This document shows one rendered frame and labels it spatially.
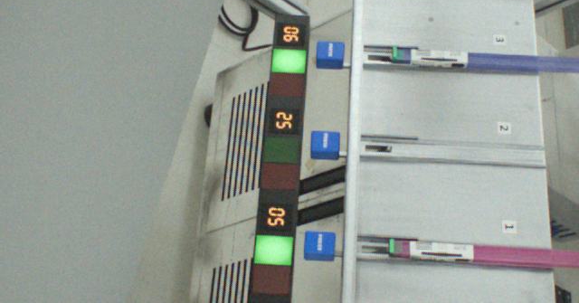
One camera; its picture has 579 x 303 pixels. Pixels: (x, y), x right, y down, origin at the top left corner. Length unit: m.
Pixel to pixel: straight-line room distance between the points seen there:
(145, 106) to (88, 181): 0.11
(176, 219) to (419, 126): 0.82
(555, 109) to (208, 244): 0.65
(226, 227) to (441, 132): 0.69
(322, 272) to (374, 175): 0.45
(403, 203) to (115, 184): 0.28
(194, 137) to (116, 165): 0.91
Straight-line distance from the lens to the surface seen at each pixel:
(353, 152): 0.86
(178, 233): 1.64
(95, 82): 0.84
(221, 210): 1.54
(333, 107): 1.42
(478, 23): 0.98
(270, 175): 0.88
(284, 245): 0.85
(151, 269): 1.58
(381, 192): 0.87
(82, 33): 0.85
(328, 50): 0.93
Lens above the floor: 1.25
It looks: 41 degrees down
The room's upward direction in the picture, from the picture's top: 69 degrees clockwise
